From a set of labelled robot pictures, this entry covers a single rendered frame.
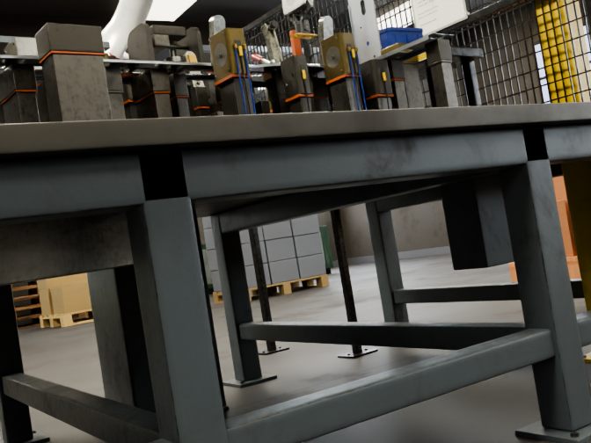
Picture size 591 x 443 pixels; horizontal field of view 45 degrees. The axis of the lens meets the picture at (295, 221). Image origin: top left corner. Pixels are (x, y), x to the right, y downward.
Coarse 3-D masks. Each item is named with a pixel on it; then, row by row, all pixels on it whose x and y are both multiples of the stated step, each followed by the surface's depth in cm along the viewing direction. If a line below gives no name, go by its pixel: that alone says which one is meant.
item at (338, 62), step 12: (336, 36) 195; (348, 36) 196; (324, 48) 200; (336, 48) 196; (348, 48) 195; (324, 60) 200; (336, 60) 196; (348, 60) 195; (336, 72) 197; (348, 72) 195; (360, 72) 197; (336, 84) 198; (348, 84) 195; (336, 96) 199; (348, 96) 195; (360, 96) 196; (336, 108) 199; (348, 108) 195; (360, 108) 197
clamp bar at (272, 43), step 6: (264, 24) 231; (270, 24) 229; (276, 24) 230; (264, 30) 231; (270, 30) 233; (264, 36) 232; (270, 36) 232; (276, 36) 232; (270, 42) 230; (276, 42) 232; (270, 48) 230; (276, 48) 232; (270, 54) 230; (276, 54) 231; (270, 60) 230; (282, 60) 231
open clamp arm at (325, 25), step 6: (324, 18) 201; (330, 18) 202; (318, 24) 202; (324, 24) 201; (330, 24) 202; (318, 30) 202; (324, 30) 201; (330, 30) 202; (324, 36) 201; (330, 36) 203
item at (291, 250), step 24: (312, 216) 802; (264, 240) 768; (288, 240) 783; (312, 240) 799; (216, 264) 791; (264, 264) 763; (288, 264) 779; (312, 264) 795; (216, 288) 800; (288, 288) 775
